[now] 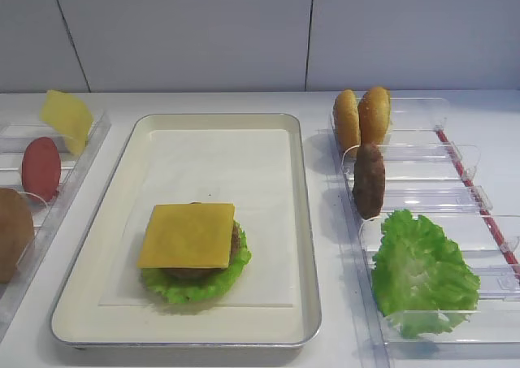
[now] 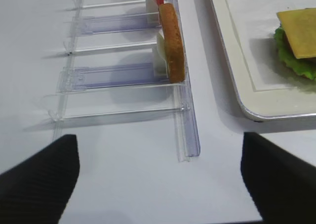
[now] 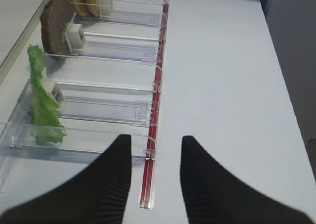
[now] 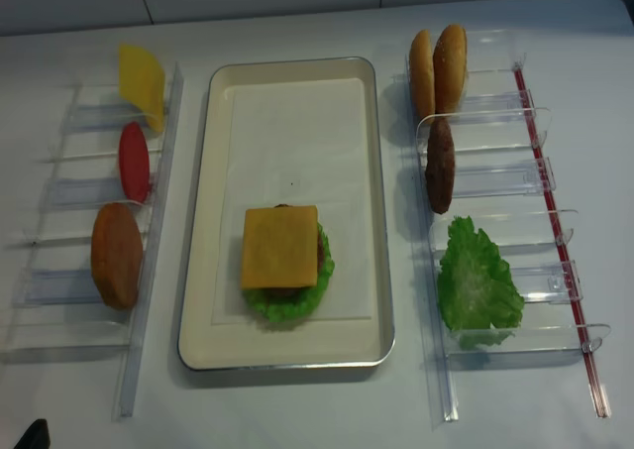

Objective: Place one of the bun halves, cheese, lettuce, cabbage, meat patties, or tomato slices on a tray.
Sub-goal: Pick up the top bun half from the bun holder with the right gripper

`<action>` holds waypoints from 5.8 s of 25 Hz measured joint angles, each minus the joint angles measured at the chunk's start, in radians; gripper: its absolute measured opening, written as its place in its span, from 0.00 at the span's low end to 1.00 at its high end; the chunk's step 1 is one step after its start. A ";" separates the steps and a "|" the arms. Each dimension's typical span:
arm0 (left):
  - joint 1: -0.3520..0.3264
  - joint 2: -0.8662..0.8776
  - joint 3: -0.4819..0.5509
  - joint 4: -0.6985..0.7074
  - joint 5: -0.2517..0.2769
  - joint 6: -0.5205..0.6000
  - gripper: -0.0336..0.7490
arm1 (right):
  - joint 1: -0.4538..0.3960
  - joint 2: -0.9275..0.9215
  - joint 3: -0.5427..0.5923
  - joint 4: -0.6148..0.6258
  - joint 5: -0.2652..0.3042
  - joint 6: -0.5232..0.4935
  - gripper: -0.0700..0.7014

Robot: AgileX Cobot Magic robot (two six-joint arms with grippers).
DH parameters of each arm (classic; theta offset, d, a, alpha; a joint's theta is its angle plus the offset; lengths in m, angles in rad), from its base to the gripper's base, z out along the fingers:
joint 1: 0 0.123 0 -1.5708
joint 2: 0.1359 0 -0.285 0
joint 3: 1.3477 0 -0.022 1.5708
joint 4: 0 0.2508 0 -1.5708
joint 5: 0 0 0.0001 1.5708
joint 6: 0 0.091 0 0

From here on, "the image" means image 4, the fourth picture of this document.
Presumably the white paper tray liner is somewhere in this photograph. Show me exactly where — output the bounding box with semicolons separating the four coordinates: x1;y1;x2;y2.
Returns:
212;79;376;324

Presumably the cream rectangular metal tray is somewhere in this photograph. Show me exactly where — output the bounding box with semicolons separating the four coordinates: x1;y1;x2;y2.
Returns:
177;57;394;371

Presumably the black object at corner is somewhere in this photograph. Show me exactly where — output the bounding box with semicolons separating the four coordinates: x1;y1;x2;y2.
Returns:
14;418;51;449

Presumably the left clear acrylic rack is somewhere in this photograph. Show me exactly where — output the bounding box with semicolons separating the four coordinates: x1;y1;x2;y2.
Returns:
1;70;184;418

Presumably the left tan bun half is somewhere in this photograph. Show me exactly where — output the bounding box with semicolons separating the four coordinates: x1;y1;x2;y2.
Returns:
408;30;435;120

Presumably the brown bun in left rack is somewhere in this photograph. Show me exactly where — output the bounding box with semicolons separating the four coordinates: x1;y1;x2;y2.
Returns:
90;203;143;310

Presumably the clear acrylic rack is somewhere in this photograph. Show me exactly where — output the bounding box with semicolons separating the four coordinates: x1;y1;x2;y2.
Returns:
1;70;184;418
393;30;611;424

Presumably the yellow cheese slice in rack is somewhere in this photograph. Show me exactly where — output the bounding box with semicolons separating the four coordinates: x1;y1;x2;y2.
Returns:
119;44;165;134

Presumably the right clear acrylic rack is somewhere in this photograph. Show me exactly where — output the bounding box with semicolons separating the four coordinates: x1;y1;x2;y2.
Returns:
393;30;611;424

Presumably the sesame top bun half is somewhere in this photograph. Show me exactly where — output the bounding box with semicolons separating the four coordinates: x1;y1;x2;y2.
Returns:
433;24;468;113

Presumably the brown meat patty in rack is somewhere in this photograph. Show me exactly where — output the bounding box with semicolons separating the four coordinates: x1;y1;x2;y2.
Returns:
425;118;456;214

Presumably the green lettuce leaf on stack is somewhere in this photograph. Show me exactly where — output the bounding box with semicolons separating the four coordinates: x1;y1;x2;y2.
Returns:
243;224;335;324

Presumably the green lettuce leaf in rack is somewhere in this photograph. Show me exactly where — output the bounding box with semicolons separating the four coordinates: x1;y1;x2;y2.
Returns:
437;216;525;331

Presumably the brown meat patty on stack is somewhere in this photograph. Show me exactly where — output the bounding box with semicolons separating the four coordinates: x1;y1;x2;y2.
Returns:
264;228;326;305

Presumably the orange cheese slice on stack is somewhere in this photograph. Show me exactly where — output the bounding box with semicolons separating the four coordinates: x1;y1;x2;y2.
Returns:
241;205;318;289

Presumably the red tomato slice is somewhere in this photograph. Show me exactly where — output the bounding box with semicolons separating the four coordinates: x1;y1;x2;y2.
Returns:
118;122;151;203

